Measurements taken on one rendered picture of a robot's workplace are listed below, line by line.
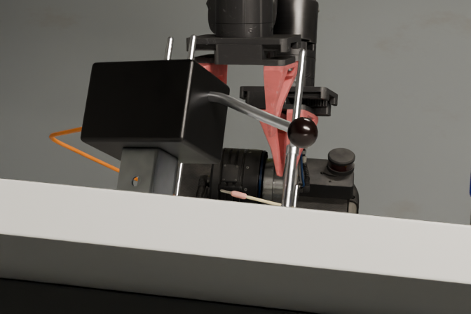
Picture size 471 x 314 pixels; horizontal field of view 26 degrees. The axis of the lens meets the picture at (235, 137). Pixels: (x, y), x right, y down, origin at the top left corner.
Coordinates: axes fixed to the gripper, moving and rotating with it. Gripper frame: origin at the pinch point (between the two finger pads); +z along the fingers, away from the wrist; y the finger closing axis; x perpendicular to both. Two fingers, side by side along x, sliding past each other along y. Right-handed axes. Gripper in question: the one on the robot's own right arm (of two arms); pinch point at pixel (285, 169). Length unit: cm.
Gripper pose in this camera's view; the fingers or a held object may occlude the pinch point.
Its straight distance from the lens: 117.3
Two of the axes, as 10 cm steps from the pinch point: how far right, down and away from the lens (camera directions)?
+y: 9.4, 0.2, -3.3
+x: 3.3, 1.0, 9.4
